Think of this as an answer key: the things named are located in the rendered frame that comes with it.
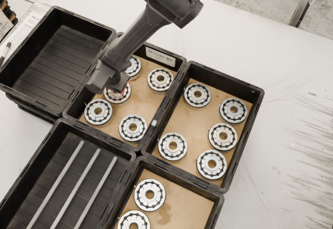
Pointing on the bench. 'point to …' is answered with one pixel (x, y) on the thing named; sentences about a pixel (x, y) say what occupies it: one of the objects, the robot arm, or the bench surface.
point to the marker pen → (5, 53)
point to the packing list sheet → (20, 33)
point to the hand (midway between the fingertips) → (116, 89)
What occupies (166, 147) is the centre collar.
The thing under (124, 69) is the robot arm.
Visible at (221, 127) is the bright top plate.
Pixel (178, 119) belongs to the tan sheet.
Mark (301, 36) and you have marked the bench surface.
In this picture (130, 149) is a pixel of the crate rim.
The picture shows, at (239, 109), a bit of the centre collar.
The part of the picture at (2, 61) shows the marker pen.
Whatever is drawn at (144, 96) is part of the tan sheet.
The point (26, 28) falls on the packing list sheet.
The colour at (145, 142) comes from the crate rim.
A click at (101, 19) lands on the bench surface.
